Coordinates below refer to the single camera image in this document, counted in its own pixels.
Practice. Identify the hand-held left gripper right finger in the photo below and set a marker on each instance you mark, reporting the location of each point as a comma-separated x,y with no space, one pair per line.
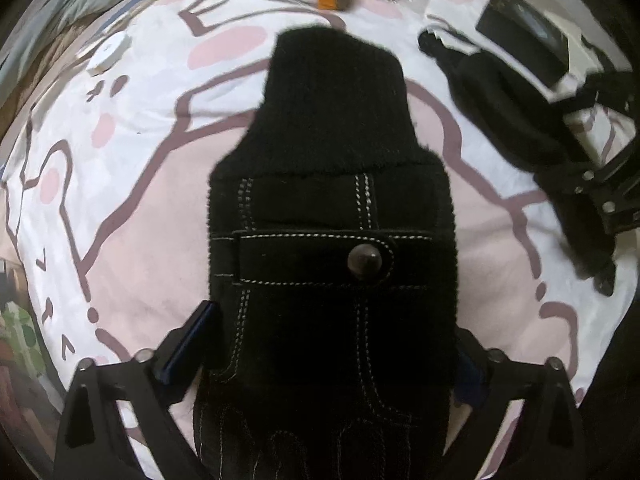
470,380

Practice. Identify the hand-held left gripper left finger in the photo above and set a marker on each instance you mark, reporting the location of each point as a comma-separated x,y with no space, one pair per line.
192,340

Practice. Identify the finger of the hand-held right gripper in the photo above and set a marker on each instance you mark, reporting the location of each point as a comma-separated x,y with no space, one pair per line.
617,185

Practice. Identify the black knit glove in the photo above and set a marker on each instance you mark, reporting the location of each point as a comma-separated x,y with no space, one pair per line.
500,110
320,210

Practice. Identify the dark cloth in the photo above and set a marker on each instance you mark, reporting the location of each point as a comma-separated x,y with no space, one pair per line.
617,385

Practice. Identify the green patterned cloth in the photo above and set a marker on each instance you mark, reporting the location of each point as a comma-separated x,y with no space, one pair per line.
20,340

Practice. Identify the white tape roll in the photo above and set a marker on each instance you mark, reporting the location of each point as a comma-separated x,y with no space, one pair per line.
107,52

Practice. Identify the beige mattress sheet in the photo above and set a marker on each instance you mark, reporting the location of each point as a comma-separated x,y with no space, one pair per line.
50,57

